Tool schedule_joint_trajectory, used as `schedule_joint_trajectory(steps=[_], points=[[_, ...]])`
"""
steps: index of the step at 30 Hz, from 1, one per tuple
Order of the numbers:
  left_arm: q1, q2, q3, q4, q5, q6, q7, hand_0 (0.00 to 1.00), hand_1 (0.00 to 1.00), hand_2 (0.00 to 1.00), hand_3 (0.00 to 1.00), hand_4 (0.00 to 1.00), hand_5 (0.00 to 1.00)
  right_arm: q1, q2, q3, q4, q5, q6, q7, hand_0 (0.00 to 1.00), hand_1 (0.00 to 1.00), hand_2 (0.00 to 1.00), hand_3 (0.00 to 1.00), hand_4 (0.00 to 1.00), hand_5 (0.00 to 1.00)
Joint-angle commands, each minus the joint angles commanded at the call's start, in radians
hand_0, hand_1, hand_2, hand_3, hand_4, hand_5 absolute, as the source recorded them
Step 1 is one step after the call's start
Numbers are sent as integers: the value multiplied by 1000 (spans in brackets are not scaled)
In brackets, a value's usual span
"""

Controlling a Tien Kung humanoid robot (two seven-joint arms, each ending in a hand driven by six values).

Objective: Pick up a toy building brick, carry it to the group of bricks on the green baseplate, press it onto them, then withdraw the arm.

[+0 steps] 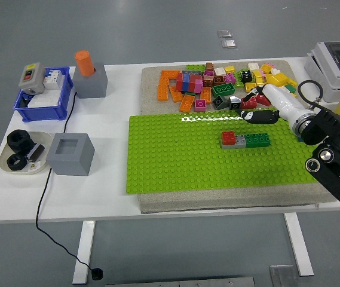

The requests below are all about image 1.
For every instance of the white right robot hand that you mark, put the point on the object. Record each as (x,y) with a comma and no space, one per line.
(283,103)

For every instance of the red square toy brick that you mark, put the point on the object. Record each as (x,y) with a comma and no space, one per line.
(228,137)

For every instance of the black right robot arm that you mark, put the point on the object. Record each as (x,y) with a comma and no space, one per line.
(331,131)

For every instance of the large yellow toy brick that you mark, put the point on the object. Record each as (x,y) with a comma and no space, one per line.
(276,79)

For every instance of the white toy brick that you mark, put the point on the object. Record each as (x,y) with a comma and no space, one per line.
(275,71)
(253,66)
(220,71)

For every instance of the black toy brick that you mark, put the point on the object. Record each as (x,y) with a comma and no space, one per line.
(246,77)

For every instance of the dark green long toy brick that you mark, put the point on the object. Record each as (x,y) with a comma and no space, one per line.
(257,140)

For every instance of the grey slope toy brick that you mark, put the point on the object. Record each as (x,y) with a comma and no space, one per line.
(219,102)
(235,103)

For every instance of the light green toy brick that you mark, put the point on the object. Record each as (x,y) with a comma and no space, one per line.
(238,83)

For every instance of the grey long toy brick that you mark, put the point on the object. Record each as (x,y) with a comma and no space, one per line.
(240,143)

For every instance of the brown toy brick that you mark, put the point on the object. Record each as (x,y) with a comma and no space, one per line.
(219,79)
(208,82)
(210,66)

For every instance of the magenta toy brick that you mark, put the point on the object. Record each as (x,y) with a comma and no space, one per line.
(208,73)

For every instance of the pink square toy brick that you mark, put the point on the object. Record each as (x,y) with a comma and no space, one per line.
(200,106)

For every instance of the pink tall toy brick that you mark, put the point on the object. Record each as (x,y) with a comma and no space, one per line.
(199,86)

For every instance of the red tall toy brick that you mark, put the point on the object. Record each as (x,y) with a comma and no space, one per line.
(179,83)
(193,83)

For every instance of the small green flat brick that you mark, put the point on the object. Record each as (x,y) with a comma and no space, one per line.
(190,94)

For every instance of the light green flat brick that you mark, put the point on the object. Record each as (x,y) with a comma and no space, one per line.
(195,67)

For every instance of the dark grey toy brick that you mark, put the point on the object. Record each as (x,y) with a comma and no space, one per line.
(191,73)

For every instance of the blue tall toy brick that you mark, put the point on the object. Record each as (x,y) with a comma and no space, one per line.
(186,83)

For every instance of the green studded baseplate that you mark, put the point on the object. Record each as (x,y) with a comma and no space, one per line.
(187,167)

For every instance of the orange long toy brick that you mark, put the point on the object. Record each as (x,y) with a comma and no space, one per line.
(163,89)
(170,74)

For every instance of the metal floor plate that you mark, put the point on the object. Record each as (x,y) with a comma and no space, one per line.
(228,43)
(224,33)

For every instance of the grey-beige mat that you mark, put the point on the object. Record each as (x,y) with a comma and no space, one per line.
(217,201)

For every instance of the white table leg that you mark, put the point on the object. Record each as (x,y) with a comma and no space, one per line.
(299,245)
(83,254)

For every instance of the grey metal plate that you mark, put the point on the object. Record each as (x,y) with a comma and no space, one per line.
(284,276)

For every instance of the grey block round hole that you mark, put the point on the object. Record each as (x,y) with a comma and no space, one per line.
(90,86)

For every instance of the orange cylinder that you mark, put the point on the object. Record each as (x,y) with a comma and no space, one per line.
(84,63)

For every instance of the grey metal bar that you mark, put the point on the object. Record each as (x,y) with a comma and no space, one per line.
(181,282)

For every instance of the grey block square hole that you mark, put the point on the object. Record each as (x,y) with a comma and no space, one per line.
(68,163)

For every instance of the white circuit breaker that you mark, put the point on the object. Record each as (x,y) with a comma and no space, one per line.
(53,80)

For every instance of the white flat box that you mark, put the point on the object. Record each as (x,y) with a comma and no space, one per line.
(45,100)

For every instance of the blue plastic bin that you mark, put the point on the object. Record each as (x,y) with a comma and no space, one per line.
(44,114)

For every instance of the beige tray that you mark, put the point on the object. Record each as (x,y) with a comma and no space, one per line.
(42,138)

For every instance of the brown roller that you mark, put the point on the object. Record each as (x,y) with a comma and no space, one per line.
(36,151)

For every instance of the black plug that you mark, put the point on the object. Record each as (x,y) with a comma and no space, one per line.
(96,274)

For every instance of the white warning label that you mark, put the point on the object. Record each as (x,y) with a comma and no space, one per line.
(33,168)

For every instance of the small black component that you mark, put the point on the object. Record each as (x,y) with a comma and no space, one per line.
(23,102)

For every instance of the large black nut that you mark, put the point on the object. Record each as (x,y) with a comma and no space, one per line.
(14,143)

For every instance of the small black nut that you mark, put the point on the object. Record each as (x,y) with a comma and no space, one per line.
(12,164)

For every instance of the white electrical enclosure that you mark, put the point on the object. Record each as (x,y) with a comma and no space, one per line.
(337,71)

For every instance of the grey switch box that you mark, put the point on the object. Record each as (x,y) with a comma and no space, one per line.
(31,78)

